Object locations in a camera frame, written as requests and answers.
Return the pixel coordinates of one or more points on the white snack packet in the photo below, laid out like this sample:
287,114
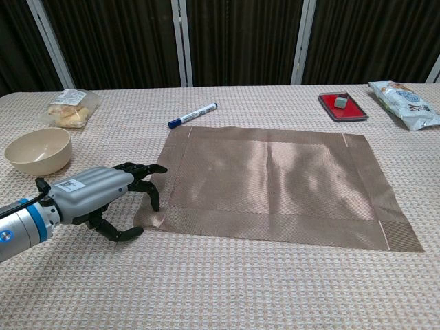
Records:
405,103

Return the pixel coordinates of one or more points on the red ink pad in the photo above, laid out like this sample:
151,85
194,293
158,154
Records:
350,111

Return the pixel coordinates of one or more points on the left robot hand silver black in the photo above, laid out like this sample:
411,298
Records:
89,192

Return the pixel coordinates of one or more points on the white marker with blue cap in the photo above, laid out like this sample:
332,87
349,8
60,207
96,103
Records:
192,115

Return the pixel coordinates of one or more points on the small grey-green cube stamp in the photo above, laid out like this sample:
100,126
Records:
340,102

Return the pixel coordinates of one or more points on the grey partition frame post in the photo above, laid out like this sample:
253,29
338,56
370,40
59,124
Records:
303,41
434,72
51,44
180,44

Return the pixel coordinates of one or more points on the left robot arm grey-blue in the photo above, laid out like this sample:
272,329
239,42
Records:
20,227

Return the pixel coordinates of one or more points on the beige bowl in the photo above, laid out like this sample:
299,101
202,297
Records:
51,158

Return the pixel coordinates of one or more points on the clear bag of biscuits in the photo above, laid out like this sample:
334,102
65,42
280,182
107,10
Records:
68,113

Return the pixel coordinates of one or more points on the brown woven placemat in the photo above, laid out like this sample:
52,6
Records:
275,178

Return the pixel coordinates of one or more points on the beige waffle tablecloth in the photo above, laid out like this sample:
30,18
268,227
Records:
240,285

